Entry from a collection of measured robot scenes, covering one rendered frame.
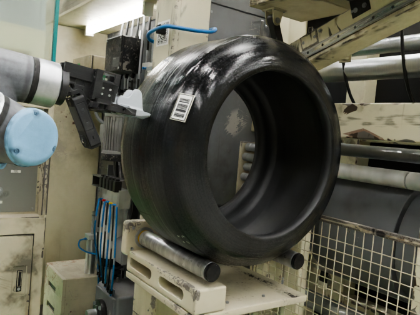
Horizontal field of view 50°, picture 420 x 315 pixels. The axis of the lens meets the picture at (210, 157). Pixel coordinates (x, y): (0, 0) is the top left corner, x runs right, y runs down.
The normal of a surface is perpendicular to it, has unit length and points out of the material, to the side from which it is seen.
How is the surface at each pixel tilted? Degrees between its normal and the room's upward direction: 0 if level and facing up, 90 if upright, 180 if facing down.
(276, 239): 100
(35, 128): 89
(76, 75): 90
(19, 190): 90
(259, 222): 37
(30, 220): 90
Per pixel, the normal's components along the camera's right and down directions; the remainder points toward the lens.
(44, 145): 0.81, 0.09
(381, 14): -0.81, -0.04
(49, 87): 0.54, 0.27
